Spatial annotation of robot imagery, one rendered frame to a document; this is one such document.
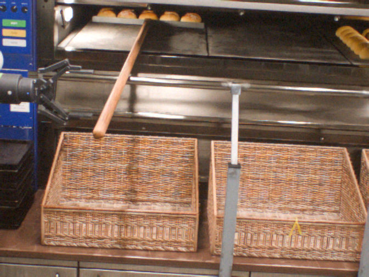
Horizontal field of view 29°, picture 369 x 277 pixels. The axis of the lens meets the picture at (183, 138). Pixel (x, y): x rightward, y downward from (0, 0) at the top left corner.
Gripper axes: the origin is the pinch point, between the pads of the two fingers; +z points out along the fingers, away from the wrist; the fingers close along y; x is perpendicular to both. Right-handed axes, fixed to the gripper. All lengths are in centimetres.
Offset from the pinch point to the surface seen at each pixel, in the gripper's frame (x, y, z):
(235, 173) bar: -9, 26, 47
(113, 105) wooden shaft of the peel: 15.6, -1.3, 9.3
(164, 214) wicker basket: -19, 46, 24
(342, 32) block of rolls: -131, -4, 101
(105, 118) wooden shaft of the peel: 29.9, -1.4, 8.9
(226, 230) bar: -9, 46, 46
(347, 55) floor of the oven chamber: -92, 0, 97
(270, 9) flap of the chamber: -54, -22, 58
